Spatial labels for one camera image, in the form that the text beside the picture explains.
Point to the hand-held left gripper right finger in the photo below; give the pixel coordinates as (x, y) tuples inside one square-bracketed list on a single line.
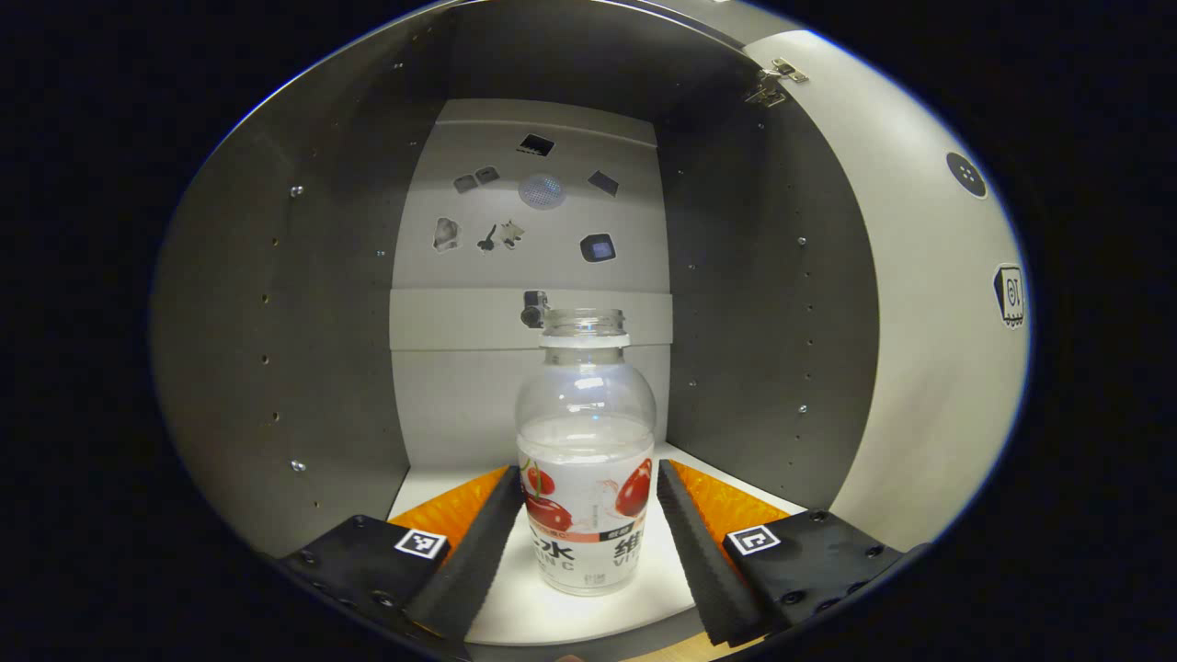
[(699, 570)]

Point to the grey cabinet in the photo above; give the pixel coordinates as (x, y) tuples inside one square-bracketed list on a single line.
[(303, 368)]

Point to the metal cabinet hinge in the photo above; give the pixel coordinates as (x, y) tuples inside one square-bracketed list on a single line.
[(772, 81)]

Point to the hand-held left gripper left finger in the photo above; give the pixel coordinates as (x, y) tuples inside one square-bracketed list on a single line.
[(469, 570)]

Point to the white cabinet door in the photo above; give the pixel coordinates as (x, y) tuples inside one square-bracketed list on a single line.
[(919, 368)]

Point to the clear plastic bottle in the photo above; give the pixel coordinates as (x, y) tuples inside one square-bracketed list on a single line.
[(584, 441)]

